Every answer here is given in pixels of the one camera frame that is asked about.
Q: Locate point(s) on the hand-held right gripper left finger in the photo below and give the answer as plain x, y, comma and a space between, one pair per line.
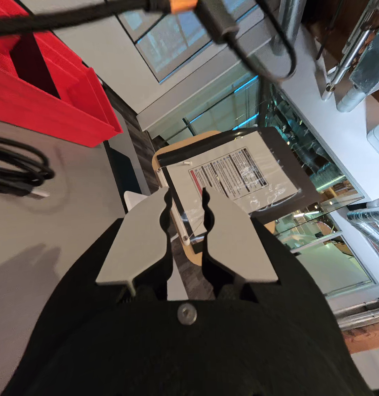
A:
136, 247

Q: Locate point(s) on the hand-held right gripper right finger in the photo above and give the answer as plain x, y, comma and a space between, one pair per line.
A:
239, 247

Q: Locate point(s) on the red plastic bin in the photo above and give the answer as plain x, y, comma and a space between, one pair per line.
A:
53, 117

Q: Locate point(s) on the silver usb hub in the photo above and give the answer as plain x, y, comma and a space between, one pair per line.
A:
214, 18

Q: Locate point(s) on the white stand base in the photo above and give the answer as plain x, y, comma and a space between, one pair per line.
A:
135, 201

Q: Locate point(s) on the wooden board with instruction sheet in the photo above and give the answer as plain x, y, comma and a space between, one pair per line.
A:
239, 173

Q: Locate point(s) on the dark blue table mat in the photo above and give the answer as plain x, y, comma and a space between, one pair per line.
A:
121, 167

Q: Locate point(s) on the silver ceiling pipe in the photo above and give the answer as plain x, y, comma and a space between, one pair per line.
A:
347, 65

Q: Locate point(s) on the silver flexible duct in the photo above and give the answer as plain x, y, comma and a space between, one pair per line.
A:
368, 229

